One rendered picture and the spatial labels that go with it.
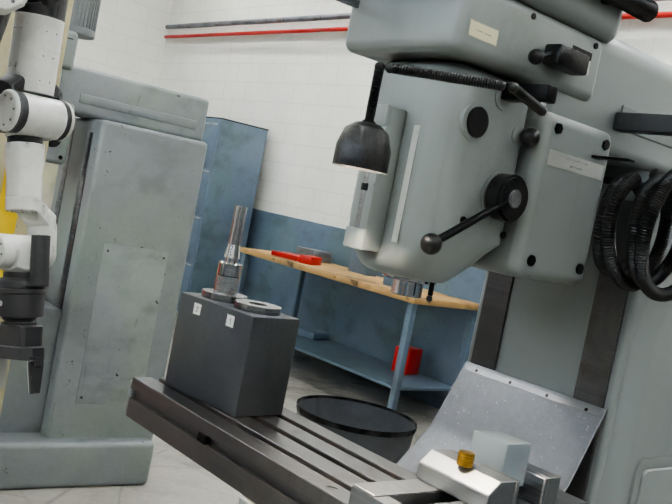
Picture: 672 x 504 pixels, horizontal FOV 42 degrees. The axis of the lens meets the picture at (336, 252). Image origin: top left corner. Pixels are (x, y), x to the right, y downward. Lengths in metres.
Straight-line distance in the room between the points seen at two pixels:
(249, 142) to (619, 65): 7.36
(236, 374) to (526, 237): 0.59
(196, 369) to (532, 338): 0.63
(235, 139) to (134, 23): 2.97
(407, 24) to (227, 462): 0.76
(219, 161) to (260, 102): 1.02
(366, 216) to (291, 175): 7.37
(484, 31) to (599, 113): 0.32
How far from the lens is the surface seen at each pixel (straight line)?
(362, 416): 3.66
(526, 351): 1.67
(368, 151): 1.10
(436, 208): 1.25
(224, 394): 1.64
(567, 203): 1.43
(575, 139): 1.43
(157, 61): 11.26
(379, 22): 1.33
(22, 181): 1.74
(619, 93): 1.54
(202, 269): 8.62
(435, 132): 1.26
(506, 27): 1.29
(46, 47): 1.76
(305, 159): 8.49
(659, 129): 1.48
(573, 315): 1.62
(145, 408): 1.75
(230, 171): 8.64
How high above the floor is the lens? 1.40
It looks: 3 degrees down
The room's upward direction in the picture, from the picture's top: 11 degrees clockwise
